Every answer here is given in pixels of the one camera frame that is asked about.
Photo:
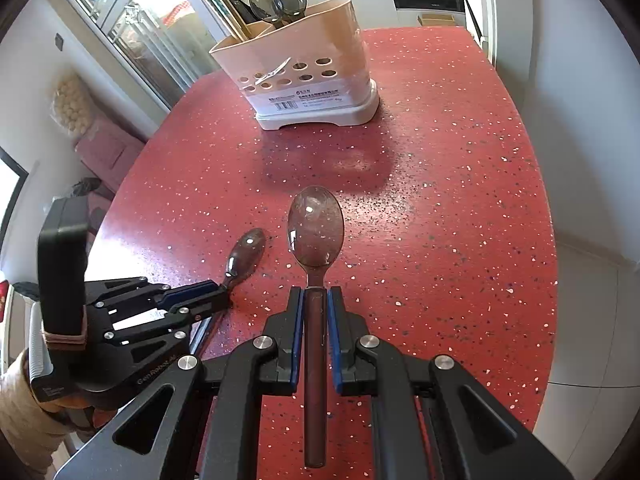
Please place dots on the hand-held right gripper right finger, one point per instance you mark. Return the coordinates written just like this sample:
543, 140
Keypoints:
333, 345

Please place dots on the bag of round white snacks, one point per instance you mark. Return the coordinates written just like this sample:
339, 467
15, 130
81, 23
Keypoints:
70, 105

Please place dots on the person's left hand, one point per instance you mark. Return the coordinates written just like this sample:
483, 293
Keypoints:
75, 407

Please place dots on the pink sofa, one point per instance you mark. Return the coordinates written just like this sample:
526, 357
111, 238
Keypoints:
107, 152

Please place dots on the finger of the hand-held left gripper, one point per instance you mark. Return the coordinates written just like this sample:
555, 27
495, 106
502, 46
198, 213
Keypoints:
215, 304
192, 291

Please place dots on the cardboard box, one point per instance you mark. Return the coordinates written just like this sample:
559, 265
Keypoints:
437, 19

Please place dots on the glass cabinet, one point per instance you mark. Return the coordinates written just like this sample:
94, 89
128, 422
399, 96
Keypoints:
140, 20

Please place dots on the beige and white utensil holder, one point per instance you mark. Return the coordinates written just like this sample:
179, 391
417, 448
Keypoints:
310, 50

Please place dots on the grey wall switch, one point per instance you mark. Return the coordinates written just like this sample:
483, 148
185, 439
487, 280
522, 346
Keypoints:
59, 42

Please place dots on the dark brown plastic spoon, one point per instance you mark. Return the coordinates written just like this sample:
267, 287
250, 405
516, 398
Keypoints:
247, 252

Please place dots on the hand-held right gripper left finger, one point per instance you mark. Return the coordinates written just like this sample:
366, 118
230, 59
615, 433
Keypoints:
298, 340

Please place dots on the clear brown plastic spoon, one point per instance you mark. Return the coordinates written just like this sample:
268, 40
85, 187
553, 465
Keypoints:
315, 230

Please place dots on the dark cloth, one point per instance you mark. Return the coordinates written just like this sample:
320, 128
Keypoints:
86, 187

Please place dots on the person's left forearm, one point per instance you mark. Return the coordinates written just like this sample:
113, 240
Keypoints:
20, 400

